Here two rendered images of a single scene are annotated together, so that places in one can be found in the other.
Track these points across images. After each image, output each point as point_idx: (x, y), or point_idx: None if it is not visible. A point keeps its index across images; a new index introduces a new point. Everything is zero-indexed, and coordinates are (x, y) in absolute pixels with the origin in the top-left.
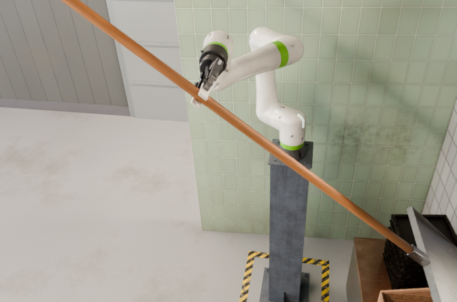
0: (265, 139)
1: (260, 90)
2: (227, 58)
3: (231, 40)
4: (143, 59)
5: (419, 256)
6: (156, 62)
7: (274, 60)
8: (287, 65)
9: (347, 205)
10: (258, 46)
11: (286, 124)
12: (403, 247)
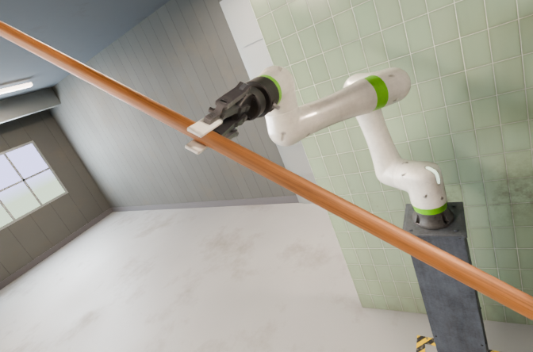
0: (324, 192)
1: (372, 147)
2: (275, 91)
3: (286, 72)
4: (116, 96)
5: None
6: (130, 96)
7: (366, 97)
8: (390, 102)
9: None
10: None
11: (413, 181)
12: None
